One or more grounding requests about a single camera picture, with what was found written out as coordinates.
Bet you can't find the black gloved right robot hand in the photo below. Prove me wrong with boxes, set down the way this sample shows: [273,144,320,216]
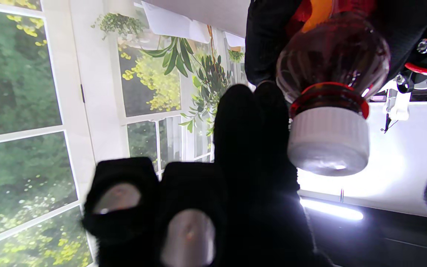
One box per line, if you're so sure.
[82,81,427,267]

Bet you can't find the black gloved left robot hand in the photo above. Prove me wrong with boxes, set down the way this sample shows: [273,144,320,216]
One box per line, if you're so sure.
[244,0,427,86]

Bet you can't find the red transparent sample bottle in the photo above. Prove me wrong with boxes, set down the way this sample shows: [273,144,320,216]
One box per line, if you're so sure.
[276,0,391,119]

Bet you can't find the white ribbed bottle cap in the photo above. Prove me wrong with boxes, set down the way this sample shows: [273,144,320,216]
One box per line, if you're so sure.
[287,107,370,177]

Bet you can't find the bright strip light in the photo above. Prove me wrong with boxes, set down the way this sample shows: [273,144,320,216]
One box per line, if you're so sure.
[300,198,364,221]

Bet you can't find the printed garden window backdrop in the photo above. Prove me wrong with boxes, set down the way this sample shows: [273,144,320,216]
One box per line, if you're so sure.
[0,0,258,267]

